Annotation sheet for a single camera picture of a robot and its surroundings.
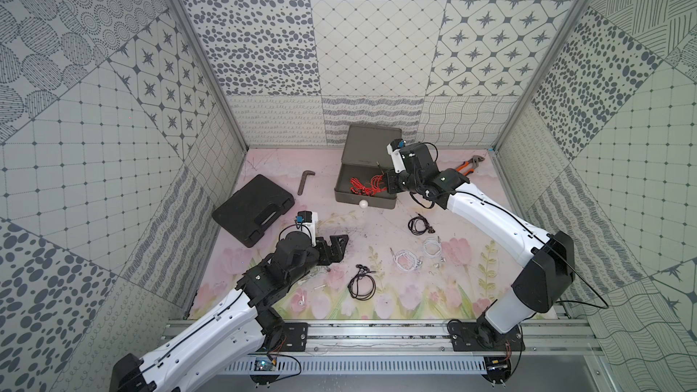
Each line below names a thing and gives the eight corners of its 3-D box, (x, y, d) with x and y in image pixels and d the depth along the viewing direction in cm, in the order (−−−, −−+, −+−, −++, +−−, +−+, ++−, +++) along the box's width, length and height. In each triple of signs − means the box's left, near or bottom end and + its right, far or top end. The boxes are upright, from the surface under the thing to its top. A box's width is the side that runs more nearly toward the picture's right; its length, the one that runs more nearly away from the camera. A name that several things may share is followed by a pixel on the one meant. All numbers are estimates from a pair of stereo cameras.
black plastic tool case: (216, 222, 99) (209, 214, 94) (262, 181, 111) (259, 173, 107) (251, 250, 92) (245, 242, 87) (296, 203, 104) (294, 194, 100)
